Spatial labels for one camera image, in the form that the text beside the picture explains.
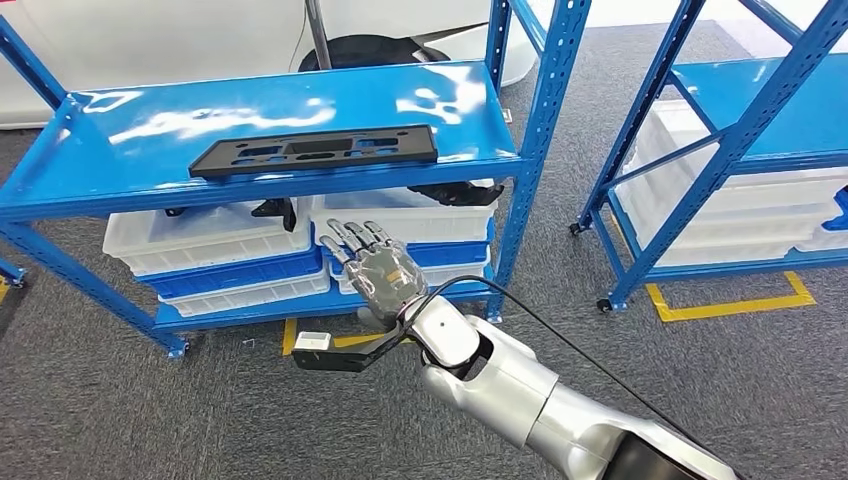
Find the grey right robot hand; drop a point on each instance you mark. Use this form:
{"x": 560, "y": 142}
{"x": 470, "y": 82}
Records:
{"x": 387, "y": 278}

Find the black plastic panel part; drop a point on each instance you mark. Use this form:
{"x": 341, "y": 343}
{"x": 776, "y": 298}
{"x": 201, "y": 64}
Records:
{"x": 417, "y": 142}

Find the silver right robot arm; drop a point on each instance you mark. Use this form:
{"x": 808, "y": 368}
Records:
{"x": 517, "y": 391}

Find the grey metal pole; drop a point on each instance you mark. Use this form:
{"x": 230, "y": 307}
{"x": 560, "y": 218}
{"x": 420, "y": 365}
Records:
{"x": 318, "y": 33}

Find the white car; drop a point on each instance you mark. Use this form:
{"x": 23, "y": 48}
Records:
{"x": 166, "y": 40}

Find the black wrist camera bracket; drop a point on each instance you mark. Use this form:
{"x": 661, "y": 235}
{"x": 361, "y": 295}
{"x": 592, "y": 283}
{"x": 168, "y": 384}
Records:
{"x": 344, "y": 361}

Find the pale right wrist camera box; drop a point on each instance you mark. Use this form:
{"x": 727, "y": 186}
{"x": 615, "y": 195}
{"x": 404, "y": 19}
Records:
{"x": 311, "y": 342}

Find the black plastic bracket part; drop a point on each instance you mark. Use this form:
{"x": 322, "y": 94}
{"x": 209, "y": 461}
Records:
{"x": 457, "y": 193}
{"x": 278, "y": 208}

